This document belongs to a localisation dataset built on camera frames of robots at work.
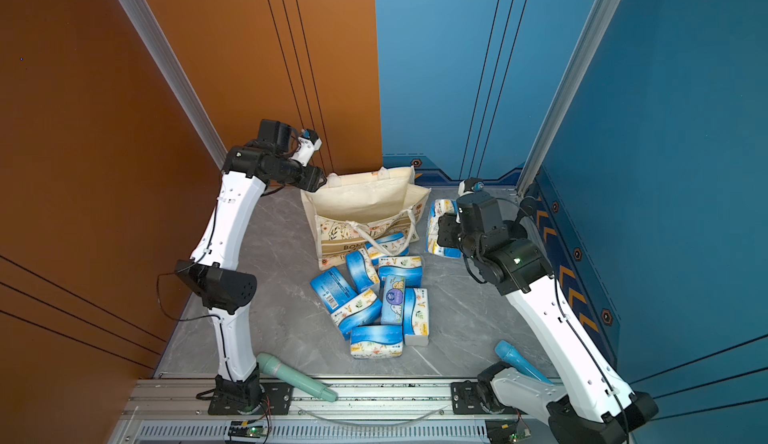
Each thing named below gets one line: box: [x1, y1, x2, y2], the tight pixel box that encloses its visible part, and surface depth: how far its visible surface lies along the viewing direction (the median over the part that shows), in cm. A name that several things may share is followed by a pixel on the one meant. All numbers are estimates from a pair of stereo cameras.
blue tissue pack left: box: [310, 266, 358, 313], surface depth 87 cm
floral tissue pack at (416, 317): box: [403, 287, 429, 346], surface depth 81 cm
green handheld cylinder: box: [256, 352, 339, 402], surface depth 77 cm
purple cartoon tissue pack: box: [380, 275, 405, 325], surface depth 82 cm
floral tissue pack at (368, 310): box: [330, 289, 383, 340], surface depth 81 cm
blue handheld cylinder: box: [495, 340, 554, 385], surface depth 79 cm
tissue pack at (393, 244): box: [365, 232, 410, 260], surface depth 94 cm
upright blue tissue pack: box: [346, 248, 380, 294], surface depth 89 cm
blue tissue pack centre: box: [378, 256, 423, 289], surface depth 90 cm
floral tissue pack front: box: [350, 325, 403, 359], surface depth 76 cm
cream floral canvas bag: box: [300, 166, 432, 270], surface depth 89 cm
